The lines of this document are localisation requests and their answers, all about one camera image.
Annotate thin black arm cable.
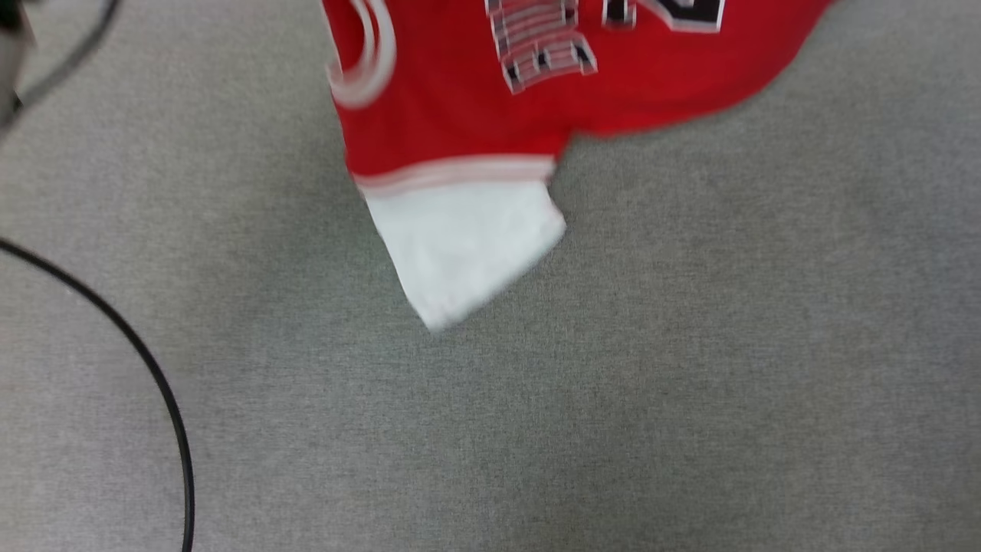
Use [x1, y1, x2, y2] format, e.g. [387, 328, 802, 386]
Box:
[0, 238, 197, 552]
[11, 0, 125, 110]

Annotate red basketball jersey white sleeves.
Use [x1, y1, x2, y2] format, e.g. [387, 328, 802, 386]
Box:
[320, 0, 836, 332]

